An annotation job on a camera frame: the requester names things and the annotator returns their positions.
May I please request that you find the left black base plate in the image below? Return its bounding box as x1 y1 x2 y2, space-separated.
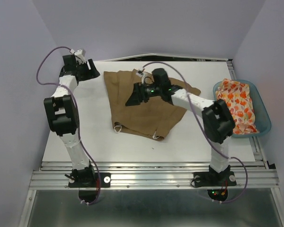
64 172 111 206

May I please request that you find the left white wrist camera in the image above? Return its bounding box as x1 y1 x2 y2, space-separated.
70 49 87 64

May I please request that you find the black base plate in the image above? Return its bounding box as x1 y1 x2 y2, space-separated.
190 171 237 202
64 172 111 206

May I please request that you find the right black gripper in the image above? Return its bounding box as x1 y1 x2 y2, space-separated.
125 82 162 107

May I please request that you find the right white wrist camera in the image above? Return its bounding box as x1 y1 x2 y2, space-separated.
136 68 154 85

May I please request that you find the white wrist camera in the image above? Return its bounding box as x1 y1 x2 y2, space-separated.
136 68 154 85
70 49 87 64

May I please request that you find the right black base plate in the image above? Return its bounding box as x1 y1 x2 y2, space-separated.
190 171 237 202

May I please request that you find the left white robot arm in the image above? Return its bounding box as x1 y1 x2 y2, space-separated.
44 50 100 186

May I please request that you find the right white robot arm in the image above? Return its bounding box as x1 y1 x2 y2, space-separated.
125 68 235 184

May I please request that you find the orange floral skirt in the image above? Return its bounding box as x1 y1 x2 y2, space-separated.
215 79 259 135

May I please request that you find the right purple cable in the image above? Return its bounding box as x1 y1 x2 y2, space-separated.
142 61 248 204

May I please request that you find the aluminium rail frame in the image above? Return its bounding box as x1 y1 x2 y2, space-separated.
19 137 284 227

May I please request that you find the brown pleated skirt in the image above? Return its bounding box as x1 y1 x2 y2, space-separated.
103 68 202 142

